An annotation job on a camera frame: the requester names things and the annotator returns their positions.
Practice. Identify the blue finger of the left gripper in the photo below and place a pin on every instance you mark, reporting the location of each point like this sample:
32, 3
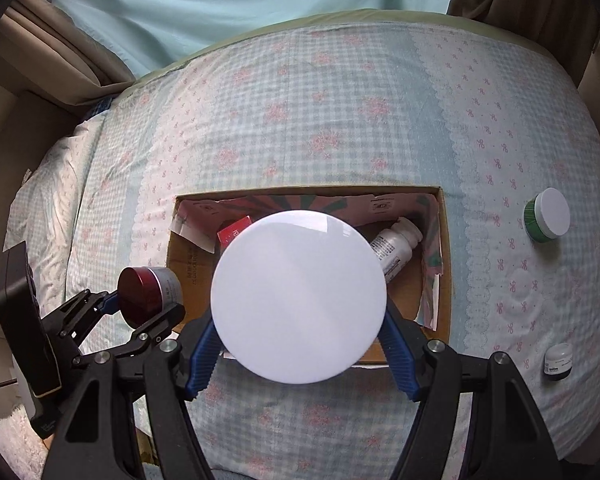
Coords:
143, 339
68, 325

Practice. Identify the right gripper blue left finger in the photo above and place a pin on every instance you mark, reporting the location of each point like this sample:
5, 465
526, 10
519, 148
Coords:
95, 436

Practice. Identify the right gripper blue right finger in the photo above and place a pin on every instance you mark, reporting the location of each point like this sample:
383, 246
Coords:
507, 436

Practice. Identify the red lid small jar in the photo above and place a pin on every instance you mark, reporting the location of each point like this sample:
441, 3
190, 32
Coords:
144, 291

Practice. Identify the black white cream jar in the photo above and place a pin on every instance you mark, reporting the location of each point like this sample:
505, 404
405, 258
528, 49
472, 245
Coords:
558, 361

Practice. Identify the red rectangular carton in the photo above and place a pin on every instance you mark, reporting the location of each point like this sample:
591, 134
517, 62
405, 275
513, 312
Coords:
230, 230

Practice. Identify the light green jar white lid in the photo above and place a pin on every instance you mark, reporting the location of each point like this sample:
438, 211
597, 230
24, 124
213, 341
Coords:
298, 297

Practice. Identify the white pill bottle green label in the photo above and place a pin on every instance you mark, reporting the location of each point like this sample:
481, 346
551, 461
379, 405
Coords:
394, 246

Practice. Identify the dark green jar white lid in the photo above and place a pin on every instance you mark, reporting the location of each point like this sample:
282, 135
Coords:
547, 216

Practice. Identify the white floral pillow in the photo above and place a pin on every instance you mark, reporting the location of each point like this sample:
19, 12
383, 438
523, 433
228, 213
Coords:
43, 212

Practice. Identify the open cardboard box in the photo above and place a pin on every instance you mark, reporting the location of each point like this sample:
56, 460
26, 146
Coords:
421, 291

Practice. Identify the beige headboard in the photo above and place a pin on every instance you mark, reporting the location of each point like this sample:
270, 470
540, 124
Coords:
29, 126

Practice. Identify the brown left curtain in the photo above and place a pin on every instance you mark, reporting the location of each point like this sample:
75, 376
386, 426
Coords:
42, 43

